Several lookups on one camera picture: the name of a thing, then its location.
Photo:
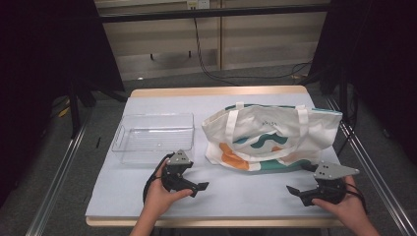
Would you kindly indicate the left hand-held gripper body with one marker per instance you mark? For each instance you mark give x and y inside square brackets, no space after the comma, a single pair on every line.
[175,175]

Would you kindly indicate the white canvas tote bag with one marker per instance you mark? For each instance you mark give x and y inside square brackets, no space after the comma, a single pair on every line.
[262,131]

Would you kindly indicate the dark curtain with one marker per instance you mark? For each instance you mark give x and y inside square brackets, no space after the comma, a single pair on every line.
[39,65]
[377,49]

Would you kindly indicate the clear plastic container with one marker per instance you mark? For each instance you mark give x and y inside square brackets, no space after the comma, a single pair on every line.
[154,137]

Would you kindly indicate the metal floor rail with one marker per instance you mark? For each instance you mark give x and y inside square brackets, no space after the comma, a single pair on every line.
[55,183]
[377,177]

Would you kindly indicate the person's left hand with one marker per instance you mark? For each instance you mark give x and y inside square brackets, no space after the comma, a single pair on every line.
[160,196]

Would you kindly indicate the white wall socket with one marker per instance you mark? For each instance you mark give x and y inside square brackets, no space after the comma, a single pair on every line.
[198,4]

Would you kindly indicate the person's right hand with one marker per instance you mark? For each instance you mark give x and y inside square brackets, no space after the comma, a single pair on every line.
[350,208]

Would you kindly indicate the pale blue table mat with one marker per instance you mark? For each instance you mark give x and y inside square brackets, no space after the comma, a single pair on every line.
[236,193]

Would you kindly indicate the black horizontal bar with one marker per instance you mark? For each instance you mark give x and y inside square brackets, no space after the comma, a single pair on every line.
[209,13]

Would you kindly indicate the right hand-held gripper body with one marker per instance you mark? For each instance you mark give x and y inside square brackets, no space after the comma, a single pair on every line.
[331,191]

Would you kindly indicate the black metal stand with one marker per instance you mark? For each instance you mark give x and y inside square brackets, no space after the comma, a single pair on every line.
[74,111]

